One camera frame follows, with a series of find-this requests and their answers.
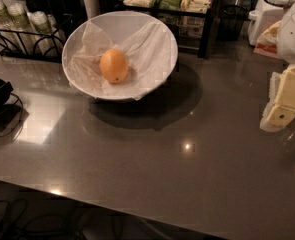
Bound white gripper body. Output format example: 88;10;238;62
277;3;295;64

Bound black shelf with packets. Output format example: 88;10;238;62
123;0;215;58

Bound paper cup stack left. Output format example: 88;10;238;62
0;0;15;49

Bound white bowl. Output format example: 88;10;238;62
61;10;179;102

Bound paper cup stack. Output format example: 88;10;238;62
0;0;15;49
8;3;34;55
29;11;57;58

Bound white appliance with bowls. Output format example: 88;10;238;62
248;0;295;46

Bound paper cup stack right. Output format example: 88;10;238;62
29;11;57;58

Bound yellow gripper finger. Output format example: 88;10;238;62
260;64;295;132

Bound black floor cables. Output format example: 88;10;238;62
0;197;128;240

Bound orange fruit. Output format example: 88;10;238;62
99;49;129;84

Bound black pan on stand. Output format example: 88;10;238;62
0;79;24;137

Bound paper cup stack middle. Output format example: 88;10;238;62
8;3;34;55

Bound white cylinder cup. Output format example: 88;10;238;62
80;0;101;20

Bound red white packet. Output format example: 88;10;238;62
254;44;278;59

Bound white paper liner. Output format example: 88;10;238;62
67;19;177;101

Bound black wire cup rack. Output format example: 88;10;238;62
0;15;72;63

